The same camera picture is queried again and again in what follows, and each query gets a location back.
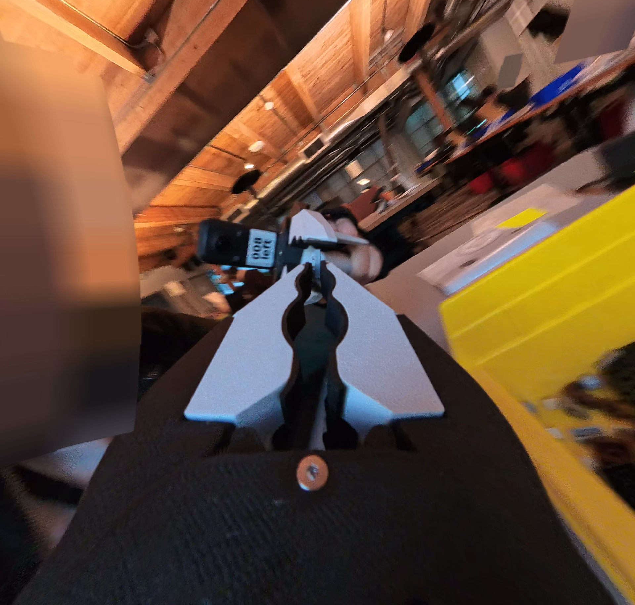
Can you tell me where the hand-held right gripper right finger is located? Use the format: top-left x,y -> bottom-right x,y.
317,262 -> 445,449

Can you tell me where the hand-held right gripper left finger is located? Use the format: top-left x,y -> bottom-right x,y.
184,263 -> 311,449

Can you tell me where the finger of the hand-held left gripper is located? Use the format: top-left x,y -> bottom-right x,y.
289,210 -> 333,246
299,249 -> 328,307

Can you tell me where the yellow plastic bin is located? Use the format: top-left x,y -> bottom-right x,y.
439,185 -> 635,605

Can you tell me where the person's left forearm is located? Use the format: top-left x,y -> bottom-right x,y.
369,210 -> 422,278

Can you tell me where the person's left hand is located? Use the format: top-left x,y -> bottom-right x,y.
330,218 -> 384,284

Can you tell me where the black round pendant lamp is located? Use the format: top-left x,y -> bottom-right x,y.
231,168 -> 262,196

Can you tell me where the person's dark jacket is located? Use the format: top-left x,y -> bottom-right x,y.
139,307 -> 234,402

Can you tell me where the yellow sticky note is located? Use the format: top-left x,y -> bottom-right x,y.
496,207 -> 547,229

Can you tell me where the black dome ceiling fixture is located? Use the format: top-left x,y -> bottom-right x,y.
397,22 -> 437,65

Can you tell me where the pile of brown toy bricks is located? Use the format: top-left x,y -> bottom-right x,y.
526,342 -> 635,509

